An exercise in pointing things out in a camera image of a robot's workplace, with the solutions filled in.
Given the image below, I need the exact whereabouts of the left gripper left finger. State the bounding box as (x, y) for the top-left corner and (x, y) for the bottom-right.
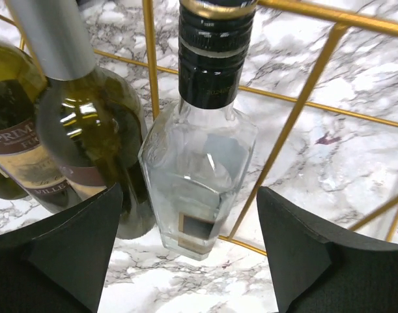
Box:
(0, 185), (122, 312)

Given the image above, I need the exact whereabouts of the green wine bottle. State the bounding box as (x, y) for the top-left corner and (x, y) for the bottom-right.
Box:
(0, 40), (81, 213)
(6, 1), (156, 240)

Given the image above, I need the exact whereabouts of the clear glass liquor bottle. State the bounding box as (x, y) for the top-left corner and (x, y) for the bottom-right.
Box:
(139, 1), (257, 260)

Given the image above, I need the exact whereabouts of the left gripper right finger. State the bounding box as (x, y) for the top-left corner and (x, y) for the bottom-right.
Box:
(257, 186), (398, 312)

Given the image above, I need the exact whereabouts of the gold wire wine rack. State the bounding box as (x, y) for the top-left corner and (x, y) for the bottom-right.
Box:
(0, 1), (398, 263)

